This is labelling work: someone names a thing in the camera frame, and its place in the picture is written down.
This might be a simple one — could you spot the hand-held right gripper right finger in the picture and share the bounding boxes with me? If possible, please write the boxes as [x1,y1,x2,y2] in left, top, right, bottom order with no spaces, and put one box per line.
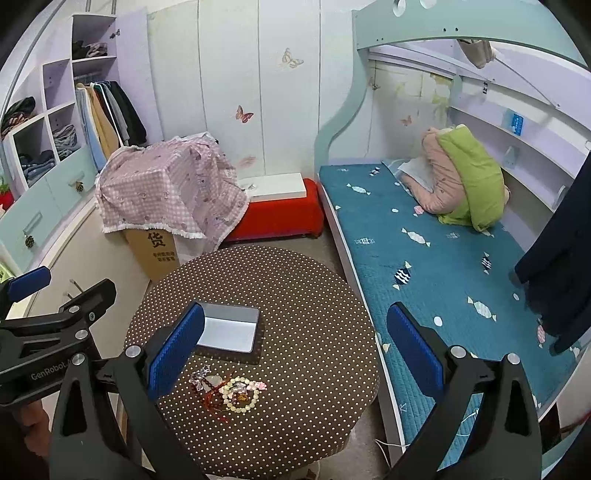
[387,302,543,480]

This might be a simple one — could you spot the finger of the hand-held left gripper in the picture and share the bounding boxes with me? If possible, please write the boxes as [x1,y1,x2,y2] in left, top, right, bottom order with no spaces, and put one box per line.
[0,266,52,320]
[0,278,117,334]

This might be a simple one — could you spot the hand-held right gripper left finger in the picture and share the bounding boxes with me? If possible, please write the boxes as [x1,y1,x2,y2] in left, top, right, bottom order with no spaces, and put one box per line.
[48,302,206,480]

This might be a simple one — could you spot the silver metal tin box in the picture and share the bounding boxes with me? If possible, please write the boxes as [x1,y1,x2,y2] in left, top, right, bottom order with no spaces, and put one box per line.
[193,301,262,366]

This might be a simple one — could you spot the dark red bead bracelet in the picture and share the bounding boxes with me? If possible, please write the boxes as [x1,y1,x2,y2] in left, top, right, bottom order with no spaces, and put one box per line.
[189,383,232,423]

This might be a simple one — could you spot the white bead bracelet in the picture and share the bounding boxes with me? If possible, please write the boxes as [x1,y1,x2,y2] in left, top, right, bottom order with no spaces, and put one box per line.
[221,376,258,412]

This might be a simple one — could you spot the person's left hand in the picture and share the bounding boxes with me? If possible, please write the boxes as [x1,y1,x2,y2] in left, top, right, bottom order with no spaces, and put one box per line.
[19,401,51,435]

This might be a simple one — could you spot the white low cabinet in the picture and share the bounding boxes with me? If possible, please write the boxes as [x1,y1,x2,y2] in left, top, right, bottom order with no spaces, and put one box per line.
[18,203,153,324]

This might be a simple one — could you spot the cardboard box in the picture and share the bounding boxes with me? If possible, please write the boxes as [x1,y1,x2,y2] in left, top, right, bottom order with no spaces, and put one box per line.
[122,225,181,282]

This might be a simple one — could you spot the folded blue jeans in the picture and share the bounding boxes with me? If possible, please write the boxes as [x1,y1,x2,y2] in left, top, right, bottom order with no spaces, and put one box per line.
[18,150,55,183]

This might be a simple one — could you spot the brown polka dot tablecloth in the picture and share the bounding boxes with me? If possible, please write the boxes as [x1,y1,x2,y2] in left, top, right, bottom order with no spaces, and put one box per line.
[124,244,382,480]

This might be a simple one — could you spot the grey folded clothes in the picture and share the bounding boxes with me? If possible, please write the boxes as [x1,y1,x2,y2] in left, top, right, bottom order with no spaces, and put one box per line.
[52,124,78,160]

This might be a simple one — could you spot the light blue hanging garment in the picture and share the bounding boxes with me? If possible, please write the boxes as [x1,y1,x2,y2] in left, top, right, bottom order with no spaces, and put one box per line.
[76,83,107,171]

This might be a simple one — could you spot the dark bundled clothes pile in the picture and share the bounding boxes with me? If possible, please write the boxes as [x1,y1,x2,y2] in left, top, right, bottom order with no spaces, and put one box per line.
[0,97,37,137]

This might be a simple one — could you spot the red bench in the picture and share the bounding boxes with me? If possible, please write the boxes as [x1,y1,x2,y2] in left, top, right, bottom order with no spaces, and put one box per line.
[224,179,324,243]

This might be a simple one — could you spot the dark navy hanging garment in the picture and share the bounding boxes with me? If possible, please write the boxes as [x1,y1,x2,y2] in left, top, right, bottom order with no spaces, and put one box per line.
[515,152,591,355]

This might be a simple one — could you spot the beige hanging garment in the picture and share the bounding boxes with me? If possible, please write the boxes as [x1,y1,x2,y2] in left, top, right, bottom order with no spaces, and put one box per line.
[90,83,121,158]

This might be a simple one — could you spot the pink and green folded quilt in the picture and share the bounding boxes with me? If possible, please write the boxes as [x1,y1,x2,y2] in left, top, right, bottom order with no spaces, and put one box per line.
[420,124,509,232]

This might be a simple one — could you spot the white pillow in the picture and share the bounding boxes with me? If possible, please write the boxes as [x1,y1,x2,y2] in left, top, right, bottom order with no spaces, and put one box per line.
[394,157,437,195]

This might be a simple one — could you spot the white board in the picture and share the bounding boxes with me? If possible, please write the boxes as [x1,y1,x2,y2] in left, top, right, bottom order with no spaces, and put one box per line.
[240,173,308,201]

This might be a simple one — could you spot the lilac wardrobe shelving unit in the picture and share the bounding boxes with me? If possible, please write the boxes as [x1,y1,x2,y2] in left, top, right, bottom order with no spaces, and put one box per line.
[0,9,162,278]

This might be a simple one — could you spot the folded clothes pile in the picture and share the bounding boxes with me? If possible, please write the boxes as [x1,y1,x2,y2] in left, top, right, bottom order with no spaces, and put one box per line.
[72,41,108,60]

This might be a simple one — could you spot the beige hanging cloth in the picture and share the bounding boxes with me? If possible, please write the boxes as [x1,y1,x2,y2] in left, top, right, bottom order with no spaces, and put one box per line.
[457,39,497,69]

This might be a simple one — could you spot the curved metal rail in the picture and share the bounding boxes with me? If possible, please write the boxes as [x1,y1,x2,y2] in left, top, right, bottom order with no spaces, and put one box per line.
[0,0,68,121]

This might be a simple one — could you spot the pale green bunk bed frame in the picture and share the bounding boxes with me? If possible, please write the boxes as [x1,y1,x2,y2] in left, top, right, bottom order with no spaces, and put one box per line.
[314,0,591,472]

